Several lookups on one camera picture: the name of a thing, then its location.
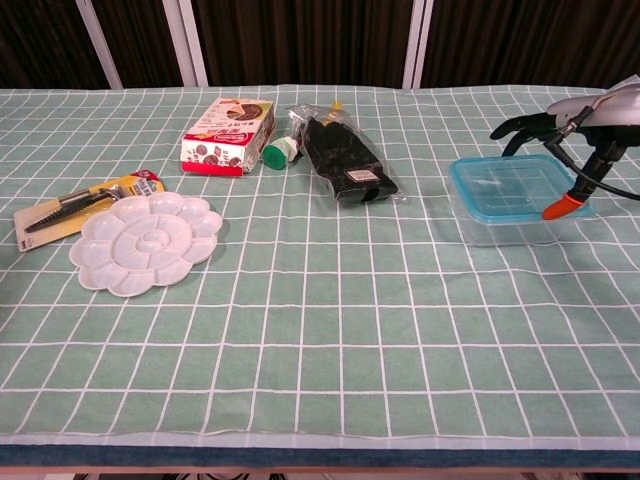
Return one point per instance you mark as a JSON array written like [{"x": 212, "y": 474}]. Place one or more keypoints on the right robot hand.
[{"x": 610, "y": 107}]

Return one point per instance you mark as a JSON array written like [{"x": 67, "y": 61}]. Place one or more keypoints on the blue translucent square lid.
[{"x": 500, "y": 190}]

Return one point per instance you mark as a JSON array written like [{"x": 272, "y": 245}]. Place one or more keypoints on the clear plastic container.
[{"x": 500, "y": 235}]

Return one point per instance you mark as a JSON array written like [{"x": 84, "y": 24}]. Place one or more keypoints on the red white cookie box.
[{"x": 220, "y": 145}]

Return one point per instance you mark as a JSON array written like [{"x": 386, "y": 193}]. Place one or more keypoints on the black gloves in clear bag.
[{"x": 345, "y": 155}]

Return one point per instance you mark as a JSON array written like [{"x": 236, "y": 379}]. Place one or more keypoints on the dark pleated curtain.
[{"x": 300, "y": 40}]

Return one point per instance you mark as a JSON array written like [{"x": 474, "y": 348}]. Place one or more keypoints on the small bottle with green cap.
[{"x": 275, "y": 156}]

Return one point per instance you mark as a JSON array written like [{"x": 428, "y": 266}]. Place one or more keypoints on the green checked tablecloth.
[{"x": 320, "y": 325}]

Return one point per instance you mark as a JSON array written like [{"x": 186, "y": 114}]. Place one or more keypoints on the white flower paint palette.
[{"x": 145, "y": 240}]

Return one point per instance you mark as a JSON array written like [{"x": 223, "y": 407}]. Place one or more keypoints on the razor in yellow blister pack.
[{"x": 50, "y": 220}]

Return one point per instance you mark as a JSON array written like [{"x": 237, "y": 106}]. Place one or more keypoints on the white metal frame post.
[
  {"x": 187, "y": 50},
  {"x": 415, "y": 50},
  {"x": 100, "y": 50}
]

